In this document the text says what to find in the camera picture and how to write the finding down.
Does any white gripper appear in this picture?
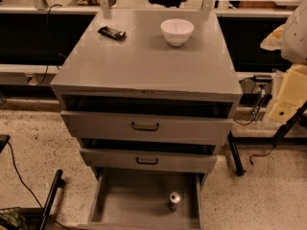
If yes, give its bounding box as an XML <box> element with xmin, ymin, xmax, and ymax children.
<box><xmin>269</xmin><ymin>64</ymin><xmax>307</xmax><ymax>124</ymax></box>

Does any redbull can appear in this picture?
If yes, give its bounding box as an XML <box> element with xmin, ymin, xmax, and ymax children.
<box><xmin>169</xmin><ymin>192</ymin><xmax>181</xmax><ymax>211</ymax></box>

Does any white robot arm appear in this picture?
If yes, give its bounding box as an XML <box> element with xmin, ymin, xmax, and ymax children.
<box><xmin>261</xmin><ymin>0</ymin><xmax>307</xmax><ymax>123</ymax></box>

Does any grey drawer cabinet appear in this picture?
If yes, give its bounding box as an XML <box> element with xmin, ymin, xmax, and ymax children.
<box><xmin>50</xmin><ymin>7</ymin><xmax>244</xmax><ymax>177</ymax></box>

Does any grey open bottom drawer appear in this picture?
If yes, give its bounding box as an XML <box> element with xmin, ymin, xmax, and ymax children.
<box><xmin>77</xmin><ymin>168</ymin><xmax>205</xmax><ymax>230</ymax></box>

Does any grey top drawer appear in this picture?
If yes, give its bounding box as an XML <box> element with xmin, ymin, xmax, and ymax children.
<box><xmin>61</xmin><ymin>111</ymin><xmax>233</xmax><ymax>145</ymax></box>

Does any grey middle drawer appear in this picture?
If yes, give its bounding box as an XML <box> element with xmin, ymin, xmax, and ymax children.
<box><xmin>80</xmin><ymin>149</ymin><xmax>217</xmax><ymax>173</ymax></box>

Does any black power adapter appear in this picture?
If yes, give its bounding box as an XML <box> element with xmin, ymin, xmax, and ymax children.
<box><xmin>252</xmin><ymin>75</ymin><xmax>273</xmax><ymax>82</ymax></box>

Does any white bowl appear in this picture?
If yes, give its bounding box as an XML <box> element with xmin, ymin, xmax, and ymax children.
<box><xmin>160</xmin><ymin>19</ymin><xmax>194</xmax><ymax>46</ymax></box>

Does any dark snack bar wrapper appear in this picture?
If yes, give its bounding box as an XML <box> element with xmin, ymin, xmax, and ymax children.
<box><xmin>98</xmin><ymin>26</ymin><xmax>126</xmax><ymax>40</ymax></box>

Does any black stand bar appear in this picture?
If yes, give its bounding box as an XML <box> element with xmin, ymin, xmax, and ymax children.
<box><xmin>36</xmin><ymin>170</ymin><xmax>64</xmax><ymax>230</ymax></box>

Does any black table leg frame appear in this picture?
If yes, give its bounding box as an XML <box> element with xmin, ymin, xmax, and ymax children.
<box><xmin>227</xmin><ymin>102</ymin><xmax>307</xmax><ymax>176</ymax></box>

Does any black cable on wall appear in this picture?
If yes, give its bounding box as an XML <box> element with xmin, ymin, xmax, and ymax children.
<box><xmin>37</xmin><ymin>3</ymin><xmax>67</xmax><ymax>85</ymax></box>

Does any black floor cable left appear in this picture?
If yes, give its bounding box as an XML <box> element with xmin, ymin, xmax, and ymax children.
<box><xmin>7</xmin><ymin>141</ymin><xmax>70</xmax><ymax>230</ymax></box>

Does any black wire basket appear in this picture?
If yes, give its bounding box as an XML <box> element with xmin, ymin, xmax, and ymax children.
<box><xmin>0</xmin><ymin>207</ymin><xmax>28</xmax><ymax>230</ymax></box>

